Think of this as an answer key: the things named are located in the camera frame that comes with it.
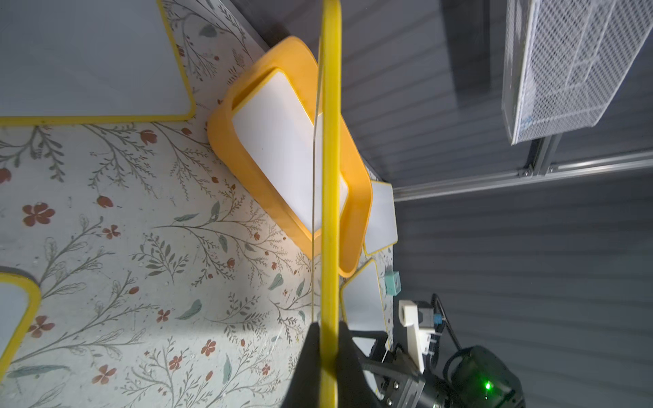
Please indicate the white wire mesh basket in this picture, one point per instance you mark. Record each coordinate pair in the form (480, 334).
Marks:
(565, 60)

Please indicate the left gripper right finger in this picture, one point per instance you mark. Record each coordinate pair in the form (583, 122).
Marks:
(353, 390)

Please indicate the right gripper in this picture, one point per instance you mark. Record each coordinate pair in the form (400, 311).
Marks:
(395, 379)

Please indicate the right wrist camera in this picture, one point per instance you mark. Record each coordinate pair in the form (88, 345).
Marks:
(421, 322)

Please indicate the yellow plastic storage box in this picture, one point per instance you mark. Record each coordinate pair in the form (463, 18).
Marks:
(293, 57)

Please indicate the right whiteboard under arm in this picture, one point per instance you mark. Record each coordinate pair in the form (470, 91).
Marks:
(362, 300)

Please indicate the whiteboard yellow frame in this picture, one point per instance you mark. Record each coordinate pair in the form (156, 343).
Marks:
(284, 141)

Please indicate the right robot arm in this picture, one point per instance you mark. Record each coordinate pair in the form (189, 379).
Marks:
(472, 377)

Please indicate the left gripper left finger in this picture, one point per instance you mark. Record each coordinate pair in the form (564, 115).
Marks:
(304, 388)

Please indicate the floral table mat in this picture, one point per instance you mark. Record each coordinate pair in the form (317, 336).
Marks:
(164, 283)

